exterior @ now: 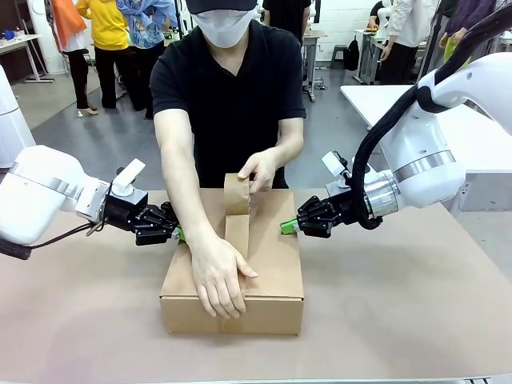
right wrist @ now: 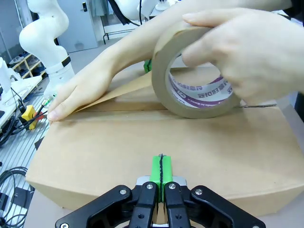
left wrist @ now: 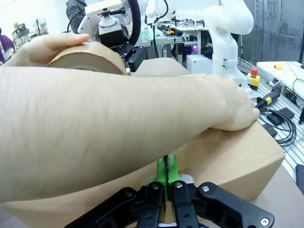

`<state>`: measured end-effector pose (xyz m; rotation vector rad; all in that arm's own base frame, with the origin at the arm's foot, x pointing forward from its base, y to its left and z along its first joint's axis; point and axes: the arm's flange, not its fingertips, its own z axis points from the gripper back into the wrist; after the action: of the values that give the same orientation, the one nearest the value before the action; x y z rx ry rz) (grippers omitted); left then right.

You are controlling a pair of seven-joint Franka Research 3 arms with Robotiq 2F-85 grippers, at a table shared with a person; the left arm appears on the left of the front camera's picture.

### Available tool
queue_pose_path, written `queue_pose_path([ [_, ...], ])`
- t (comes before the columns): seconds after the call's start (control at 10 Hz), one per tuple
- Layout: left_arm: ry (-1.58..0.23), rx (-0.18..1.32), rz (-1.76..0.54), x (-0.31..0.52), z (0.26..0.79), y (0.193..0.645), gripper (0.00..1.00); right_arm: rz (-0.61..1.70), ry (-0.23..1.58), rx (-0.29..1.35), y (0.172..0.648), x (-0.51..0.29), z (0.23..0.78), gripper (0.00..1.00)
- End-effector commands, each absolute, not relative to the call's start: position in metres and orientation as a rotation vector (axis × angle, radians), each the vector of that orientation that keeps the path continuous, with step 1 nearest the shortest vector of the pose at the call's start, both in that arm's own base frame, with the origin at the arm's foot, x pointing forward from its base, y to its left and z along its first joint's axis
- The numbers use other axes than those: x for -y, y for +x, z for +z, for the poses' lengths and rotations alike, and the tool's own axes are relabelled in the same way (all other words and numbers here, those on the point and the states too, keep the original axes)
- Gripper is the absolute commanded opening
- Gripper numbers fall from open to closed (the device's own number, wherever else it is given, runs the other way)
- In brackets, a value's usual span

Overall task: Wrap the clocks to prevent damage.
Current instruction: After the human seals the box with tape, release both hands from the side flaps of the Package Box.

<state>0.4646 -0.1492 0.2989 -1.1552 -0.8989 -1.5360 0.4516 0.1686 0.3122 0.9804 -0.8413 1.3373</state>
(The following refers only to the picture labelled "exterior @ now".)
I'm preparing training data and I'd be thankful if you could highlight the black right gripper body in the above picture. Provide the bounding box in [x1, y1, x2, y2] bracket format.
[324, 185, 363, 236]

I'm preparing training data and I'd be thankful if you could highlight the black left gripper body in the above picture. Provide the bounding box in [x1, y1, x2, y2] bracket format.
[103, 186, 150, 234]

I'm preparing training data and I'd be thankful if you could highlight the brown cardboard box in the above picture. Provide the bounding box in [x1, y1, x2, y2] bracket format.
[159, 188, 306, 336]

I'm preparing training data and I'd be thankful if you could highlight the brown packing tape roll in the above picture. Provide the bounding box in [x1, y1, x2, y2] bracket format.
[222, 172, 254, 281]

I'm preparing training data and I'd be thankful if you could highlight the person's right forearm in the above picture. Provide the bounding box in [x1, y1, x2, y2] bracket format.
[158, 138, 226, 253]

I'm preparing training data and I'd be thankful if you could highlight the person's left forearm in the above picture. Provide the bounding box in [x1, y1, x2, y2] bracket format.
[266, 118, 306, 169]

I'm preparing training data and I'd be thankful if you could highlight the person's left hand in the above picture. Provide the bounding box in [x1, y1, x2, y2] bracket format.
[237, 149, 282, 194]

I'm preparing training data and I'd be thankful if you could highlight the person's right hand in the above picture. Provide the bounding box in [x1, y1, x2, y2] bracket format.
[190, 230, 259, 320]

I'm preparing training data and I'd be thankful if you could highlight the large white table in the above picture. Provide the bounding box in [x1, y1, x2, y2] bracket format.
[339, 84, 512, 175]

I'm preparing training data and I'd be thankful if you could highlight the person in black shirt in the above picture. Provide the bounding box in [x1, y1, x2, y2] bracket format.
[148, 0, 307, 321]

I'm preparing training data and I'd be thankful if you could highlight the black backpack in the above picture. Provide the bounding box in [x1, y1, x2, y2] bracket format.
[345, 35, 362, 72]

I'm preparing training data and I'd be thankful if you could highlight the person in blue patterned shirt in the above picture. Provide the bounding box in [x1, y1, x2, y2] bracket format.
[115, 0, 179, 119]

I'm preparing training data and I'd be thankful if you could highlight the person in yellow top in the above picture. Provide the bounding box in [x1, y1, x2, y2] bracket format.
[75, 0, 131, 110]

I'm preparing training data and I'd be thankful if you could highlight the black tripod pole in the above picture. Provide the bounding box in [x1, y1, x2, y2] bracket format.
[418, 0, 446, 81]

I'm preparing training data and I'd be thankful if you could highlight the bystander in black clothes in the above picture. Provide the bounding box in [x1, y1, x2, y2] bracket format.
[262, 0, 313, 46]

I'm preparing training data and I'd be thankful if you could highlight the white face mask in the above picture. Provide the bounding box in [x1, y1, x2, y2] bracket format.
[196, 8, 253, 50]

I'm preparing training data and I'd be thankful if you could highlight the person in white jacket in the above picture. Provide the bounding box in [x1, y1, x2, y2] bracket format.
[378, 0, 441, 86]

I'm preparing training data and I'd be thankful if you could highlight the person in orange vest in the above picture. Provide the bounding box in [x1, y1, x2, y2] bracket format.
[45, 0, 99, 117]

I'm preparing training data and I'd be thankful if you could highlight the white side table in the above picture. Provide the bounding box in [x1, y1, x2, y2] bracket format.
[0, 34, 55, 85]

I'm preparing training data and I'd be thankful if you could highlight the person in lime trousers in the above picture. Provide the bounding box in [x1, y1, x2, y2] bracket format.
[438, 0, 498, 70]

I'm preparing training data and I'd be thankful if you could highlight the black cap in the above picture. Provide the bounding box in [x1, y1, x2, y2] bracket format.
[186, 0, 259, 15]

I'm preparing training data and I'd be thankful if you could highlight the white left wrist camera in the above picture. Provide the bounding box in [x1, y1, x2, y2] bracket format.
[113, 158, 146, 198]

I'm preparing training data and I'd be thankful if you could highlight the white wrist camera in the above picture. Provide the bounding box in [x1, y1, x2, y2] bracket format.
[113, 158, 146, 198]
[321, 150, 351, 190]

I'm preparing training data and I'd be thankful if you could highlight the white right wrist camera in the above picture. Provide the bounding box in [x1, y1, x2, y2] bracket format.
[321, 150, 351, 190]

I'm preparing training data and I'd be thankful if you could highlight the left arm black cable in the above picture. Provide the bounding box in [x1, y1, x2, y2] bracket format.
[0, 221, 106, 262]

